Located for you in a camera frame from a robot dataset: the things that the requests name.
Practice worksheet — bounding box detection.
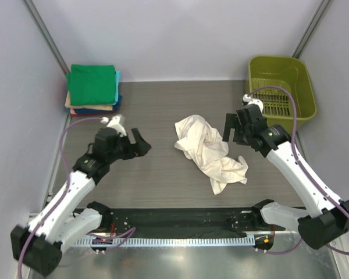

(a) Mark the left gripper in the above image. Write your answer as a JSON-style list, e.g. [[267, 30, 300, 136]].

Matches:
[[108, 128, 151, 163]]

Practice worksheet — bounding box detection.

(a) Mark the white t shirt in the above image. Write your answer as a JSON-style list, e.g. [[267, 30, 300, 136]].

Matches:
[[174, 115, 248, 195]]

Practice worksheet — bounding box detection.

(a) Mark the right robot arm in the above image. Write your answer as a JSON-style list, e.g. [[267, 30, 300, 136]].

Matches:
[[223, 104, 349, 249]]

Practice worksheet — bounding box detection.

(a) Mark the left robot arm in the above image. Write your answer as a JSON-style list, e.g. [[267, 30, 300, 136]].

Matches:
[[10, 127, 151, 277]]

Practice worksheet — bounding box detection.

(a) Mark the light blue folded t shirt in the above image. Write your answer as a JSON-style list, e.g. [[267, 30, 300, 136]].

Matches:
[[113, 70, 121, 105]]

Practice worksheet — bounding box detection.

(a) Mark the green folded t shirt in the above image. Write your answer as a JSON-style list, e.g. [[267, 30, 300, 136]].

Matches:
[[66, 64, 116, 106]]

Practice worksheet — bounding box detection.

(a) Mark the olive green plastic bin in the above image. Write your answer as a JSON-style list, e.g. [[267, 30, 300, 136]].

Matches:
[[245, 56, 317, 133]]

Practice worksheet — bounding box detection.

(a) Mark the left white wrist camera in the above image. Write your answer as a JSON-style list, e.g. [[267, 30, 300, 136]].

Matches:
[[100, 114, 127, 137]]

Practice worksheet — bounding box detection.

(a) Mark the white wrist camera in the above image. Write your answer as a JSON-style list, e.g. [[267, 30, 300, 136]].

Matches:
[[242, 94, 263, 113], [100, 114, 127, 137]]

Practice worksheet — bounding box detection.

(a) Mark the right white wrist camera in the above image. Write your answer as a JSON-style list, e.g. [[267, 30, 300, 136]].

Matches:
[[242, 94, 263, 113]]

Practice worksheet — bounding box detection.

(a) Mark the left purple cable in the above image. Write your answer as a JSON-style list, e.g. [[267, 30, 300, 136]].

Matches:
[[16, 117, 105, 279]]

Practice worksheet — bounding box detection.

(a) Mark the purple cable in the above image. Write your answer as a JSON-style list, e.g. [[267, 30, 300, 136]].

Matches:
[[244, 85, 349, 256], [16, 117, 105, 279]]

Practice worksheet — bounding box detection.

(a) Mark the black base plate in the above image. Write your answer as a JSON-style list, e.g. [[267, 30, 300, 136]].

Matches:
[[99, 208, 284, 233]]

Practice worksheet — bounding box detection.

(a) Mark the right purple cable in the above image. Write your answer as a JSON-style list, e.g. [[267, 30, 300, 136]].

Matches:
[[244, 85, 349, 256]]

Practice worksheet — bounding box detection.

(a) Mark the slotted cable duct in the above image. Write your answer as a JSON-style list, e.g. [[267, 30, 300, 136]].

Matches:
[[73, 235, 255, 248]]

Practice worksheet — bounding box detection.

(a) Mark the aluminium frame rail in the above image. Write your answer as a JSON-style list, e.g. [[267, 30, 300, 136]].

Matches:
[[23, 210, 343, 236]]

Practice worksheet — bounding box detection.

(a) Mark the right corner aluminium post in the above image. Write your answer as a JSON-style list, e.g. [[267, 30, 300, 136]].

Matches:
[[292, 0, 334, 59]]

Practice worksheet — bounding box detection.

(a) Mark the corner aluminium post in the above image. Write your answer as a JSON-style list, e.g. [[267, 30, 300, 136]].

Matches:
[[22, 0, 70, 74], [292, 0, 334, 59]]

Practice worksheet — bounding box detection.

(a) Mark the left corner aluminium post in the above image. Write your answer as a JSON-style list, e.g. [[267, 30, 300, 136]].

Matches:
[[22, 0, 70, 74]]

